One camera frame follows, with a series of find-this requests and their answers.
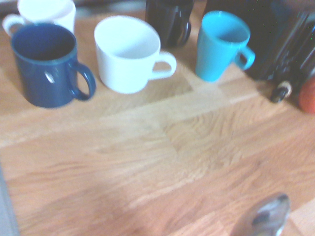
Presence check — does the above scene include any tall white mug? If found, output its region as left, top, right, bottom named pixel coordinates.
left=1, top=0, right=77, bottom=35

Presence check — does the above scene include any teal mug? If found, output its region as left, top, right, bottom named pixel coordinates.
left=195, top=10, right=256, bottom=84

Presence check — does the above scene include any wide white mug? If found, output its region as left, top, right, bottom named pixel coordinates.
left=94, top=15, right=178, bottom=95

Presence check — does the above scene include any silver metal spoon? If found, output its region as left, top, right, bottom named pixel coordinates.
left=231, top=193, right=292, bottom=236

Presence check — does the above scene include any navy blue mug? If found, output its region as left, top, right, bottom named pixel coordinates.
left=10, top=23, right=97, bottom=109

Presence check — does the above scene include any black mug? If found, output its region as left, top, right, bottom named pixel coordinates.
left=145, top=0, right=193, bottom=48

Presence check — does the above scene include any orange round object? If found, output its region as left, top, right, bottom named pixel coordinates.
left=298, top=76, right=315, bottom=115

